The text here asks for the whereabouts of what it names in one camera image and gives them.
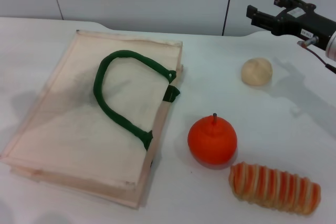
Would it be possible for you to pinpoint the orange striped bread loaf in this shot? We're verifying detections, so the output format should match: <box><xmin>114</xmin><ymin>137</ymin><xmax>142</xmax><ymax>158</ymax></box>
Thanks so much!
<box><xmin>228</xmin><ymin>161</ymin><xmax>322</xmax><ymax>216</ymax></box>

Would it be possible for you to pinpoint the dark right arm cable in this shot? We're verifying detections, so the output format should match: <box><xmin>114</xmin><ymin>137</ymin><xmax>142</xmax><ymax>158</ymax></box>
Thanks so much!
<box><xmin>297</xmin><ymin>36</ymin><xmax>336</xmax><ymax>74</ymax></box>

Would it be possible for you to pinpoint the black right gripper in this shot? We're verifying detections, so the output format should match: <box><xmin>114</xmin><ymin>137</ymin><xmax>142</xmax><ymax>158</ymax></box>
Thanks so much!
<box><xmin>246</xmin><ymin>0</ymin><xmax>336</xmax><ymax>51</ymax></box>

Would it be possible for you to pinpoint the beige round bun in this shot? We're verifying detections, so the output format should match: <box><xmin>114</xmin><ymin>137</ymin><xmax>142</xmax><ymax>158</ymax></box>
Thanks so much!
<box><xmin>240</xmin><ymin>57</ymin><xmax>273</xmax><ymax>87</ymax></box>

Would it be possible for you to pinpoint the thin black pole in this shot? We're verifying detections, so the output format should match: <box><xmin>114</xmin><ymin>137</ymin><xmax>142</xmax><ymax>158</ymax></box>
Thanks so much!
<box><xmin>221</xmin><ymin>0</ymin><xmax>237</xmax><ymax>36</ymax></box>

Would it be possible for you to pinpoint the cream handbag with green handle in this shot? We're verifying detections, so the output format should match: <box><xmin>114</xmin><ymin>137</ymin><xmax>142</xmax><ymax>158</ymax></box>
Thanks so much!
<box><xmin>0</xmin><ymin>29</ymin><xmax>184</xmax><ymax>210</ymax></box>

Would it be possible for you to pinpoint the orange fruit with stem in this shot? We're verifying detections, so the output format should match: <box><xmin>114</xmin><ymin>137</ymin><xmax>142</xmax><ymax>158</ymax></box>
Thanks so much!
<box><xmin>187</xmin><ymin>113</ymin><xmax>238</xmax><ymax>167</ymax></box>

